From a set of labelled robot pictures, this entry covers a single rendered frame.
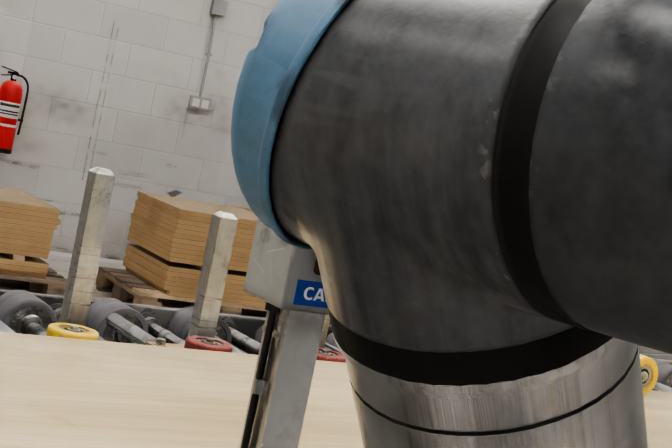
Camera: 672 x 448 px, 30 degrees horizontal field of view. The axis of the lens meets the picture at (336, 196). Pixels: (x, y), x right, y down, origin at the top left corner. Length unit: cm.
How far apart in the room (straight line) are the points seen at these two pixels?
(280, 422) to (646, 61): 72
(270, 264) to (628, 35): 68
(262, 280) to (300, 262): 5
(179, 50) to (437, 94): 830
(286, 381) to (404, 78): 66
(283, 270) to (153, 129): 767
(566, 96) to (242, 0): 850
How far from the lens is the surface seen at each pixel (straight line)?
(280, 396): 102
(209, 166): 881
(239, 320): 285
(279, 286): 99
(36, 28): 837
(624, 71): 34
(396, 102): 38
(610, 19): 35
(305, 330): 102
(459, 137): 37
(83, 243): 210
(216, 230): 220
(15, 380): 167
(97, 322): 259
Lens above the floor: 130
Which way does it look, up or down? 3 degrees down
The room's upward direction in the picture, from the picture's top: 12 degrees clockwise
